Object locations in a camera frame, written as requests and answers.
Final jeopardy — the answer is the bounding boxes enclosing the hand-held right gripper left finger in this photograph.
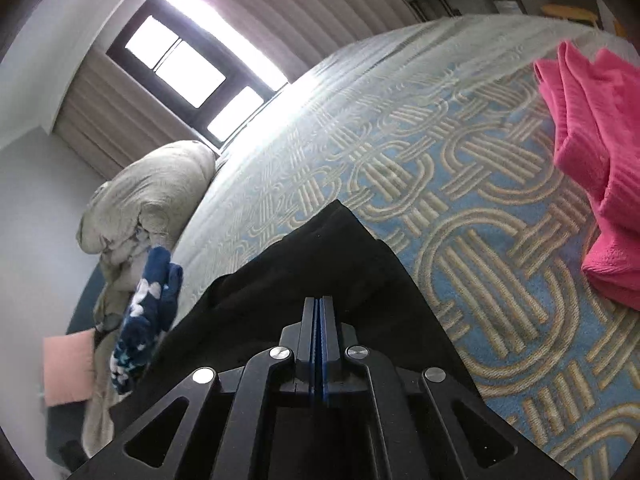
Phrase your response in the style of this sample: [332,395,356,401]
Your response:
[67,297,317,480]

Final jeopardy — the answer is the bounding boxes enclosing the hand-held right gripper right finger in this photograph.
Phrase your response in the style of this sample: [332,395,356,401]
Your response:
[320,297,577,480]

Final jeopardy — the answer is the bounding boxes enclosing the blue patterned cloth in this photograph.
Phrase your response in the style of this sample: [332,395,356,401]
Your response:
[110,246,184,395]

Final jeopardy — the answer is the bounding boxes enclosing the dark framed window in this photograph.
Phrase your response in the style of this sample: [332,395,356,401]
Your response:
[106,0,290,151]

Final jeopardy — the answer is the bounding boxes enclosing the pink knit garment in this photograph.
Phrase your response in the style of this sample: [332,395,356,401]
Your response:
[532,40,640,311]

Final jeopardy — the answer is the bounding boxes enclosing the grey cabinet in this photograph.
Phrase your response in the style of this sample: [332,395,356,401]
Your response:
[479,0,545,17]

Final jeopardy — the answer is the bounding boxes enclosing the bed with patterned cover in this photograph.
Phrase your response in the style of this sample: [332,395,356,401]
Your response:
[45,12,640,480]

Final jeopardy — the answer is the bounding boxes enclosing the round wooden stool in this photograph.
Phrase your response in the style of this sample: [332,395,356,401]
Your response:
[541,4,600,29]

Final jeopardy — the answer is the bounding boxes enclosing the black pants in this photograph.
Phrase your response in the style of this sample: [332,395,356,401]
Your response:
[107,199,487,480]

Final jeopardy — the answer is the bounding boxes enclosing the beige curtain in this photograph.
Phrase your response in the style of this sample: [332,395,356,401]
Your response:
[52,52,221,181]
[165,0,418,83]

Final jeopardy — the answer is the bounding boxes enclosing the pink pillow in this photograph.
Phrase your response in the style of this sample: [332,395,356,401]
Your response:
[42,331,96,407]

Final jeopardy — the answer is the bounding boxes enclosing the beige bundled duvet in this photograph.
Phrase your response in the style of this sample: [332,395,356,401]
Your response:
[77,141,217,458]

